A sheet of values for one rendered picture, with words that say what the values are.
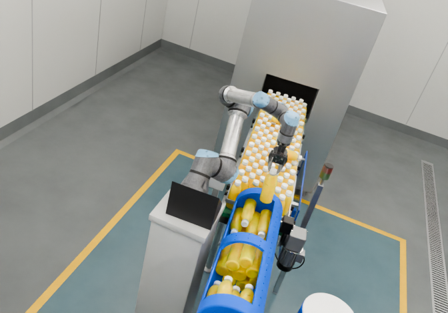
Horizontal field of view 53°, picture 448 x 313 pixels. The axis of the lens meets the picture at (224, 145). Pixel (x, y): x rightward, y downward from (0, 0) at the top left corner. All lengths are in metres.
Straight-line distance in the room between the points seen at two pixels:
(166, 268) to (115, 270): 1.08
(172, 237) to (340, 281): 2.05
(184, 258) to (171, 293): 0.30
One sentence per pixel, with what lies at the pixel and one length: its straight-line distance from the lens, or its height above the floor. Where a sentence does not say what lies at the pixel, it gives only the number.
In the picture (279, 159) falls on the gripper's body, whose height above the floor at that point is 1.56.
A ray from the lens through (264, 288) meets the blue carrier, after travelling 2.15.
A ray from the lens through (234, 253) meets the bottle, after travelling 2.29.
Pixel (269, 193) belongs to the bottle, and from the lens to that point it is 2.44.
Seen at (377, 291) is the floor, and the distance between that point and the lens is 4.23.
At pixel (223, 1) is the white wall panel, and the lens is 6.90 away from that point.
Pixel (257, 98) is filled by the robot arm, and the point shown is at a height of 1.83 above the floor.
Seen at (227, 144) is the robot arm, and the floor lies 1.45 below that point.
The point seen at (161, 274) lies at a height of 0.75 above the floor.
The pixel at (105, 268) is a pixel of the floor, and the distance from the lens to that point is 3.63.
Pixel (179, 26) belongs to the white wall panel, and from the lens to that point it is 7.25.
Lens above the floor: 2.75
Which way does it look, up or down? 32 degrees down
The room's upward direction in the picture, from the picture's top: 15 degrees clockwise
